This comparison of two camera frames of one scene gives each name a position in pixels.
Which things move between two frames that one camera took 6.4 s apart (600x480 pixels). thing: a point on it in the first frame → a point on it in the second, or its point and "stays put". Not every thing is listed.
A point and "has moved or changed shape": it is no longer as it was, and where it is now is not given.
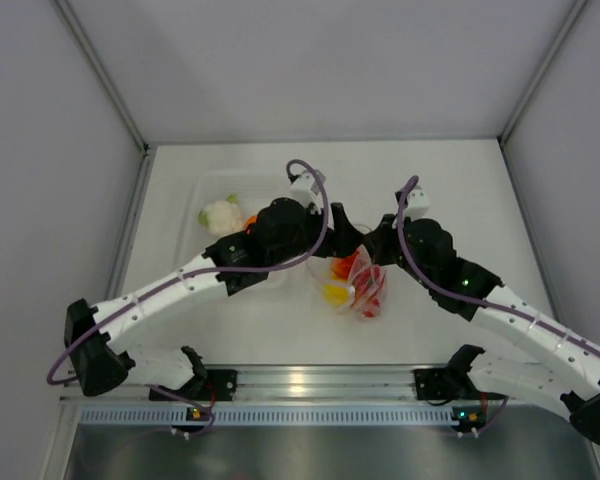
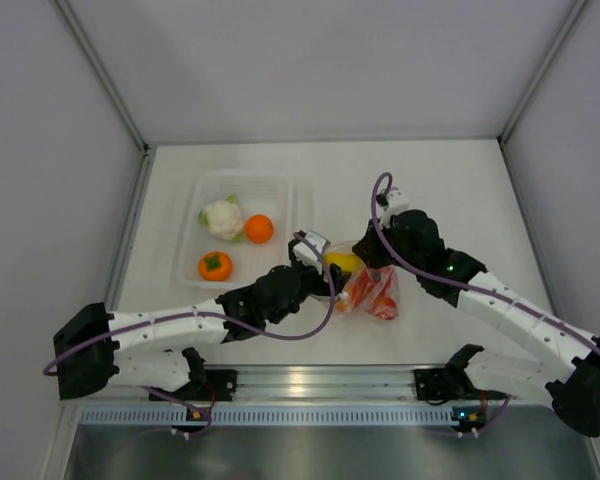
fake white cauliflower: [223, 217] stays put
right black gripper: [378, 241] stays put
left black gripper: [343, 239] → [322, 289]
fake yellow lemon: [335, 294] has moved or changed shape
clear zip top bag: [352, 283] has moved or changed shape
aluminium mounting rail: [294, 384] stays put
